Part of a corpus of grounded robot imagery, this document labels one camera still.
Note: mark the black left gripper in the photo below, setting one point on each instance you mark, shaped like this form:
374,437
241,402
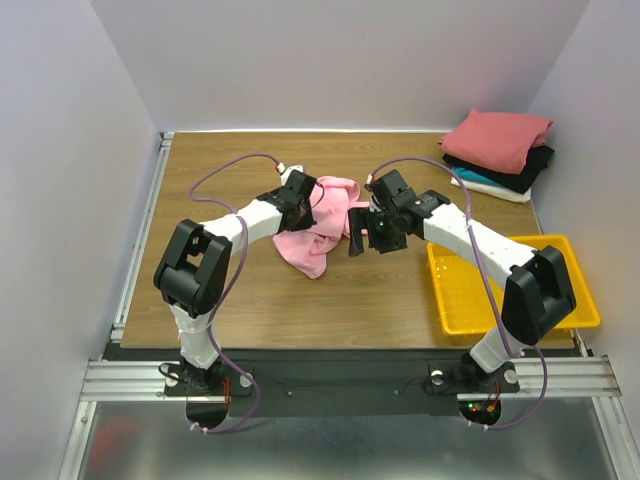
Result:
308,222

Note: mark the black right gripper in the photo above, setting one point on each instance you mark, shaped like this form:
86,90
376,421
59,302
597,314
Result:
375,232

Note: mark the light pink t-shirt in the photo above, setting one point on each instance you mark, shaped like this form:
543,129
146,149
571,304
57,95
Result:
307,250

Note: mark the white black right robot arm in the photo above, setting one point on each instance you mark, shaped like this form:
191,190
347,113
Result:
537,289

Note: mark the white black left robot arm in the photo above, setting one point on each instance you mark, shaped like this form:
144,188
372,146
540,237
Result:
191,275

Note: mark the folded teal t-shirt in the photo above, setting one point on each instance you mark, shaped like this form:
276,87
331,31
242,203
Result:
471,176

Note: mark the yellow plastic tray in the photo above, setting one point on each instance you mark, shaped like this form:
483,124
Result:
461,299

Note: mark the folded salmon red t-shirt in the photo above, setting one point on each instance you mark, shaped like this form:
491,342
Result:
497,141

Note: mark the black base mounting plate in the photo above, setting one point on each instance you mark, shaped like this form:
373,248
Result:
269,383

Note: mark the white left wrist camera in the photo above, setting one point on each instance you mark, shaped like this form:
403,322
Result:
285,171

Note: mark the aluminium left side rail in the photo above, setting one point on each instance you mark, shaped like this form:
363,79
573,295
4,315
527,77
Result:
122,312

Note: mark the aluminium front frame rail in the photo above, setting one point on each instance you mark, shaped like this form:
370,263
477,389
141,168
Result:
568,377

